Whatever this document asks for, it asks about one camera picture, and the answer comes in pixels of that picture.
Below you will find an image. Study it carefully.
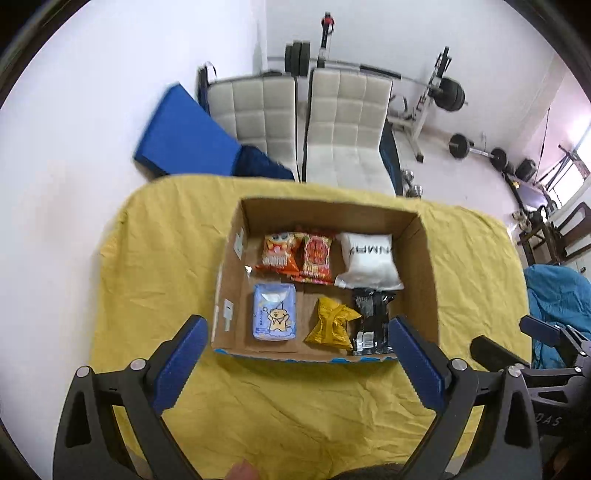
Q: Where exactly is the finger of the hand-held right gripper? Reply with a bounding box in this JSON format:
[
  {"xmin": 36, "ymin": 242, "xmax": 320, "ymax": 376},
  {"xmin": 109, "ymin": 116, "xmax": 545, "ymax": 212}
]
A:
[
  {"xmin": 470, "ymin": 335, "xmax": 532, "ymax": 372},
  {"xmin": 519, "ymin": 315, "xmax": 591, "ymax": 354}
]

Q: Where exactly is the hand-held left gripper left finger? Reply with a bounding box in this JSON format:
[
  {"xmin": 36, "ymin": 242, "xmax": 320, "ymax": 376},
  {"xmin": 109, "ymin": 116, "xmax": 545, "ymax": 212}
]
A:
[{"xmin": 53, "ymin": 315, "xmax": 209, "ymax": 480}]

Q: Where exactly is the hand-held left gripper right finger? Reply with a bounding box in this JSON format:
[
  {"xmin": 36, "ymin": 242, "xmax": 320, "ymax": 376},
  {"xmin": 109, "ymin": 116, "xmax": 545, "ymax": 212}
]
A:
[{"xmin": 389, "ymin": 316, "xmax": 543, "ymax": 480}]

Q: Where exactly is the black snack packet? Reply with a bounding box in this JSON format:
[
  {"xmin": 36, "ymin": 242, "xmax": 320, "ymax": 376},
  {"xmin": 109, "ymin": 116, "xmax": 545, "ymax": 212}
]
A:
[{"xmin": 350, "ymin": 288, "xmax": 400, "ymax": 356}]

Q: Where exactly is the cardboard box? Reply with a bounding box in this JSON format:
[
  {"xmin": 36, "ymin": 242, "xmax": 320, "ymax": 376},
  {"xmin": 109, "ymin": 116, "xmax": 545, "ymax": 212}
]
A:
[{"xmin": 211, "ymin": 198, "xmax": 439, "ymax": 365}]

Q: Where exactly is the yellow snack packet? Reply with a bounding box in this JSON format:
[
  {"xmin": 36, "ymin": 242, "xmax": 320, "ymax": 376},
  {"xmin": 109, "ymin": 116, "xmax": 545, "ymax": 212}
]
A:
[{"xmin": 303, "ymin": 298, "xmax": 362, "ymax": 354}]

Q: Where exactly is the light blue tissue packet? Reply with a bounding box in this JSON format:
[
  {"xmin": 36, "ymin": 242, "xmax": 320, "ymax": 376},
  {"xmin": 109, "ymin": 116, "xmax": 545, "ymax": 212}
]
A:
[{"xmin": 252, "ymin": 282, "xmax": 297, "ymax": 342}]

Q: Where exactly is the white pouch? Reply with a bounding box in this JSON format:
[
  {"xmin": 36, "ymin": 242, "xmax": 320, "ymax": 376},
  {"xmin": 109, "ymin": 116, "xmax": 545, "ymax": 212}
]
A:
[{"xmin": 333, "ymin": 233, "xmax": 404, "ymax": 291}]

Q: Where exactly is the red snack packet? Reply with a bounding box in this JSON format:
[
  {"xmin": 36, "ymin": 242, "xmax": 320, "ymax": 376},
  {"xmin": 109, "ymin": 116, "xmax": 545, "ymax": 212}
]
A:
[{"xmin": 298, "ymin": 232, "xmax": 336, "ymax": 284}]

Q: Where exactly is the orange cartoon snack packet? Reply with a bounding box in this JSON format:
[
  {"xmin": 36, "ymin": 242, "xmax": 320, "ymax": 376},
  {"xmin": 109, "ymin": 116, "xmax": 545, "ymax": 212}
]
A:
[{"xmin": 255, "ymin": 232, "xmax": 306, "ymax": 276}]

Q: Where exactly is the person's left hand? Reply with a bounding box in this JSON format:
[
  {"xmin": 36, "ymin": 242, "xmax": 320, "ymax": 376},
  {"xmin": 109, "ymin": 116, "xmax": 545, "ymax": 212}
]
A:
[{"xmin": 228, "ymin": 462, "xmax": 260, "ymax": 480}]

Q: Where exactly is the teal blanket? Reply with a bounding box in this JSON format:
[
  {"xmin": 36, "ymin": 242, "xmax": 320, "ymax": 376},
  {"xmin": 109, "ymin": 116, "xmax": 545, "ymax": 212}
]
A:
[{"xmin": 524, "ymin": 264, "xmax": 591, "ymax": 370}]

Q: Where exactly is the yellow tablecloth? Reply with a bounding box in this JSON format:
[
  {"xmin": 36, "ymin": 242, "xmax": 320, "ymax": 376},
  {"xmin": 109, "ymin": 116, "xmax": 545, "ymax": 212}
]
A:
[{"xmin": 88, "ymin": 174, "xmax": 534, "ymax": 480}]

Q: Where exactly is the dark fleece clothing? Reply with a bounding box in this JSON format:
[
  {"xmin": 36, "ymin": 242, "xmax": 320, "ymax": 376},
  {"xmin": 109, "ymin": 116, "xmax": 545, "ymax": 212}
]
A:
[{"xmin": 332, "ymin": 464, "xmax": 416, "ymax": 480}]

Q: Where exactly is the black exercise board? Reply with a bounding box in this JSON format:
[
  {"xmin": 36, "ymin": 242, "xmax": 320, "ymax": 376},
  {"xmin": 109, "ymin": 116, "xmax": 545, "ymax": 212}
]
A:
[{"xmin": 505, "ymin": 173, "xmax": 555, "ymax": 209}]

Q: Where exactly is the black tripod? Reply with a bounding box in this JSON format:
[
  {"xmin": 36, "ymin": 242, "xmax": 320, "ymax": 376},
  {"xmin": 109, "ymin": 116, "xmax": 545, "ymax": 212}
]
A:
[{"xmin": 540, "ymin": 145, "xmax": 585, "ymax": 186}]

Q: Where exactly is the chrome dumbbell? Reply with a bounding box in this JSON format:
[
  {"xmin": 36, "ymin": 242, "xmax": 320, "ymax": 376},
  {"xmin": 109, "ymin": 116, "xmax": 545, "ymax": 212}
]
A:
[{"xmin": 401, "ymin": 170, "xmax": 424, "ymax": 198}]

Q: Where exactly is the short barbell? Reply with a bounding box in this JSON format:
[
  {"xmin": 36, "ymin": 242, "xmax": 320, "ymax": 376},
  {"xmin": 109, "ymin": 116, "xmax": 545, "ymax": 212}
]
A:
[{"xmin": 449, "ymin": 134, "xmax": 509, "ymax": 171}]

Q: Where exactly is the black weight bench pad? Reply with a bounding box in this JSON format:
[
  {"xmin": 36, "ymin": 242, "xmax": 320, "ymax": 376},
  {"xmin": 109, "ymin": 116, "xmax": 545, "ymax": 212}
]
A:
[{"xmin": 379, "ymin": 129, "xmax": 403, "ymax": 197}]

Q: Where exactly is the dark blue cloth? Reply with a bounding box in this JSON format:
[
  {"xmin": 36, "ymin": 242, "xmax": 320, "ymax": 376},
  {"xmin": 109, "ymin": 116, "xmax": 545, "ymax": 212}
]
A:
[{"xmin": 233, "ymin": 145, "xmax": 296, "ymax": 181}]

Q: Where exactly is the blue foam mat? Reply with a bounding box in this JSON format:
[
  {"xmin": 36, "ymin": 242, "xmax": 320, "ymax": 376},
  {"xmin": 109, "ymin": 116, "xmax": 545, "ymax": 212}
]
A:
[{"xmin": 134, "ymin": 83, "xmax": 242, "ymax": 178}]

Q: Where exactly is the wide white padded chair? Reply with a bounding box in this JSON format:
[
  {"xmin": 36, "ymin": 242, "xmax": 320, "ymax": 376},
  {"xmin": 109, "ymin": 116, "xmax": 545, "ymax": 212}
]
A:
[{"xmin": 302, "ymin": 68, "xmax": 396, "ymax": 195}]

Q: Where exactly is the long barbell with black plates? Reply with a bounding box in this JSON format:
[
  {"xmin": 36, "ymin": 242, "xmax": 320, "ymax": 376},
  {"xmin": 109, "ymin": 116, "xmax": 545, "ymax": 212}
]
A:
[{"xmin": 265, "ymin": 41, "xmax": 465, "ymax": 112}]

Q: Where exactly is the white barbell rack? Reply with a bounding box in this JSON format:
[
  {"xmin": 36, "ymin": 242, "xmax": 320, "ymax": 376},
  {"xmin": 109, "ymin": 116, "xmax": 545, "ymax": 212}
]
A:
[{"xmin": 318, "ymin": 14, "xmax": 454, "ymax": 163}]

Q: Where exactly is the narrow white padded chair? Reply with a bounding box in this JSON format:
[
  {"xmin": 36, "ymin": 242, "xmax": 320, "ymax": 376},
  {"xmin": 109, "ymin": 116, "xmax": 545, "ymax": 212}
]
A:
[{"xmin": 205, "ymin": 75, "xmax": 299, "ymax": 181}]

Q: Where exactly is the black strap bag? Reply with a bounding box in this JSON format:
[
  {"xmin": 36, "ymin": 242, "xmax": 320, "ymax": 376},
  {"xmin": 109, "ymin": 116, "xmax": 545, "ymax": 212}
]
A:
[{"xmin": 198, "ymin": 62, "xmax": 218, "ymax": 108}]

